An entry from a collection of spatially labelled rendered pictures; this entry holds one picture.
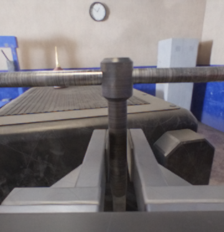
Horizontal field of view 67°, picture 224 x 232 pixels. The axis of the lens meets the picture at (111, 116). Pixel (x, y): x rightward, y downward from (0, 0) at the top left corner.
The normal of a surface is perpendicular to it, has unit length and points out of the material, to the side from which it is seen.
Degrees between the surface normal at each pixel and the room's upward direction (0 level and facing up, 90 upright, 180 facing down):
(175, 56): 90
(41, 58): 90
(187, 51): 90
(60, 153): 90
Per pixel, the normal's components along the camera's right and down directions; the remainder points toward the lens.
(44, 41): 0.24, 0.29
